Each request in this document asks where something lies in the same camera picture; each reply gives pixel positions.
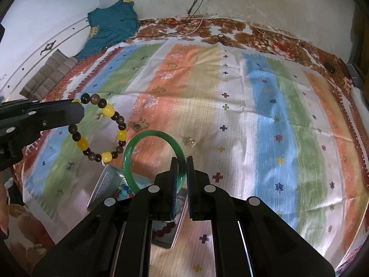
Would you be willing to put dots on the dark cloth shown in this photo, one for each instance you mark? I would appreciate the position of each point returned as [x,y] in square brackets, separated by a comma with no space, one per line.
[2,33]

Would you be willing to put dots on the small black object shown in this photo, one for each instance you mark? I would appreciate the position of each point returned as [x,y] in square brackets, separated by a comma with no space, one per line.
[330,67]

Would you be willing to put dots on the silver metal tin box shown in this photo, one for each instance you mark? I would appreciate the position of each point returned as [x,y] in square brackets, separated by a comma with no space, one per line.
[105,183]

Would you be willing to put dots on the small silver charm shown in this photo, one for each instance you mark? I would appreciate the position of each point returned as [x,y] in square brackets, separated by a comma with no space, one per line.
[190,142]

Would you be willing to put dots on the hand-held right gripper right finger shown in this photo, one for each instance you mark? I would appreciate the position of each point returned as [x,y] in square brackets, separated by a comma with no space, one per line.
[189,184]

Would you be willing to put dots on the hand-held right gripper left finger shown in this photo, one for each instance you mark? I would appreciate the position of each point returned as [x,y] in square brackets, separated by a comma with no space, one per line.
[173,184]

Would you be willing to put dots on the striped grey cushion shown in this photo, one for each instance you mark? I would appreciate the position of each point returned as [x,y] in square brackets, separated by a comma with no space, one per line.
[47,75]

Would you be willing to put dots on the teal shirt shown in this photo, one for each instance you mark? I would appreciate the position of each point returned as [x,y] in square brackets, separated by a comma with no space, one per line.
[112,26]

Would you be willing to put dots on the green bangle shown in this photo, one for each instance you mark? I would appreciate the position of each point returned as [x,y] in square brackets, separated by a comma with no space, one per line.
[144,135]

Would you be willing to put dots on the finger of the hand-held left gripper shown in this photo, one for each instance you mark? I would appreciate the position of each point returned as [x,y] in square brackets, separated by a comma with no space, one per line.
[57,114]

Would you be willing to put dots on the white pillow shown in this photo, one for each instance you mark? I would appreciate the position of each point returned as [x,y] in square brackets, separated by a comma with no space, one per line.
[359,101]

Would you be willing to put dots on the person's left hand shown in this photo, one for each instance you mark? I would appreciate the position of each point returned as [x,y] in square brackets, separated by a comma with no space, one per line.
[4,207]

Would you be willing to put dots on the grey box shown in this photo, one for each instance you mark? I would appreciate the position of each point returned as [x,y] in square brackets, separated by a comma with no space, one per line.
[353,75]

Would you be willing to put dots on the mustard hanging cloth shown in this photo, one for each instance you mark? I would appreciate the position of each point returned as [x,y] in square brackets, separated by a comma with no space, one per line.
[361,49]

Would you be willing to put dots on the floral blanket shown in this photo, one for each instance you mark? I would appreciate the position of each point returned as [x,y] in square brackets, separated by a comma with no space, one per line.
[245,30]

